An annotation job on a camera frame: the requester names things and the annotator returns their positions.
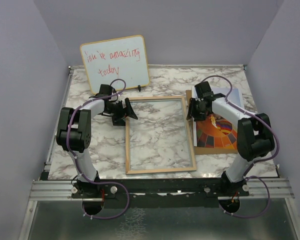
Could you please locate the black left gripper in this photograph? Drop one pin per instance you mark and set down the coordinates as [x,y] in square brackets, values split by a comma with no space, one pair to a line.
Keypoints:
[123,112]

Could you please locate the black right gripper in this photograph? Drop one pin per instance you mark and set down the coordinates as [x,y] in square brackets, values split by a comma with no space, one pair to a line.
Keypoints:
[192,112]

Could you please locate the wooden picture frame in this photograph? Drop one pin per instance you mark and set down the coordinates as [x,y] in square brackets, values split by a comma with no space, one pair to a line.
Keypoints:
[160,139]

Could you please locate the colourful balloon photo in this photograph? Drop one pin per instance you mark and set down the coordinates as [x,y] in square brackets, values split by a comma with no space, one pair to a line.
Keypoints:
[235,96]

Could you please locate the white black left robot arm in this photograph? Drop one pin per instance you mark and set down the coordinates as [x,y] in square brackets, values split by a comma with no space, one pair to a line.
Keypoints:
[74,129]

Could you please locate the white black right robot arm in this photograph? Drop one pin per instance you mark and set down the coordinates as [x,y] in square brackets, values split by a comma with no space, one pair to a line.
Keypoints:
[254,137]

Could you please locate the yellow framed whiteboard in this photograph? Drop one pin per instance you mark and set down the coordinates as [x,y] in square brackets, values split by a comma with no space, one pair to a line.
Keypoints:
[119,58]

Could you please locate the aluminium table edge rail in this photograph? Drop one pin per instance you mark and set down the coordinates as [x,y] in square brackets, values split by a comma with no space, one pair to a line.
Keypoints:
[48,161]

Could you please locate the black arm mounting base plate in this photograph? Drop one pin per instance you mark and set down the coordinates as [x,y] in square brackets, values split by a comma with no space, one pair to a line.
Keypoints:
[158,192]

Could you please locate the front aluminium rail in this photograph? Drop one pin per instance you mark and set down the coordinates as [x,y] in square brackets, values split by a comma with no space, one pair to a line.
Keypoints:
[61,190]

